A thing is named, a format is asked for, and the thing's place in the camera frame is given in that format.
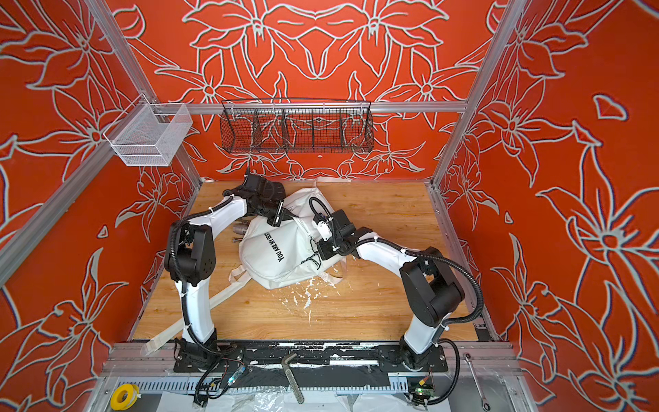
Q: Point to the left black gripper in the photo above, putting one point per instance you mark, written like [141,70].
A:
[281,215]

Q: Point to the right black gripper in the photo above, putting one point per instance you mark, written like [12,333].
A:
[325,244]

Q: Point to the white backpack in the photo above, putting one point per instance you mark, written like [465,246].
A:
[273,257]

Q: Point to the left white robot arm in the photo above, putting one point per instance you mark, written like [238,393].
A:
[191,260]

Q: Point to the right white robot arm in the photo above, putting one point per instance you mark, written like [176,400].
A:
[440,292]

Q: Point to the silver wrench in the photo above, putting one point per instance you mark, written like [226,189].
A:
[484,402]

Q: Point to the yellow tape roll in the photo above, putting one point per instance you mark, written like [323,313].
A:
[124,397]

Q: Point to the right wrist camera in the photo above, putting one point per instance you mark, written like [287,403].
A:
[324,229]

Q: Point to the black wire wall basket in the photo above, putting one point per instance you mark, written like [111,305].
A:
[299,127]

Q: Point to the white wire wall basket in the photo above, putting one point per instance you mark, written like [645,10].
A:
[148,135]

